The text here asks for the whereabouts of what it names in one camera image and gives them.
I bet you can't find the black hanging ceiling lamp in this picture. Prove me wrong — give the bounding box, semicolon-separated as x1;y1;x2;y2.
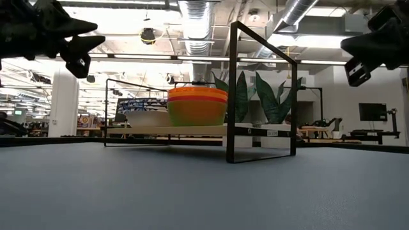
140;27;157;45

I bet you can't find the black computer monitor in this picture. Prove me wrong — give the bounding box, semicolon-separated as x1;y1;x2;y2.
359;102;389;122

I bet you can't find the wooden shelf with black frame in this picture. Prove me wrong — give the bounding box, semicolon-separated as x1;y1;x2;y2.
104;20;298;164

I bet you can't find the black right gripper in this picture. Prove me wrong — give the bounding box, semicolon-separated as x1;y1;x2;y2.
340;0;409;88

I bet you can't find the black background desk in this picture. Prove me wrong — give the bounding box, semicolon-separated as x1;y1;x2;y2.
341;128;401;145

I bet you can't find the white building column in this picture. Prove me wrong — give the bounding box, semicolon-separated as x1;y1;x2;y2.
47;68;80;138

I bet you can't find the silver ventilation duct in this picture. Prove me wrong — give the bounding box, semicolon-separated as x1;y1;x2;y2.
178;0;214;82
254;0;320;60

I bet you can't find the green plant in white pot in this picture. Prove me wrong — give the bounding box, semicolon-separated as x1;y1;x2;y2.
211;70;257;149
255;72;304;150

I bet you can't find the yellow translucent plastic bowl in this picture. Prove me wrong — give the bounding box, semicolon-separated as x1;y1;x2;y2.
167;91;229;98

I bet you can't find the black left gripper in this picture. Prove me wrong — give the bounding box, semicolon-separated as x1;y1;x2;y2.
15;0;107;79

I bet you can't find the red translucent plastic bowl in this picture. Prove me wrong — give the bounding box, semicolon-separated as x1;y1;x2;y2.
168;86;228;93

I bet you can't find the blue patterned white plate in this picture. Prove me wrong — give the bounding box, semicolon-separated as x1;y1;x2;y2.
118;105;169;110
118;102;169;107
118;107;173;128
118;98;169;104

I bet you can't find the green translucent plastic bowl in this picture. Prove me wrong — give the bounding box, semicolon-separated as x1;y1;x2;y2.
167;100;228;127

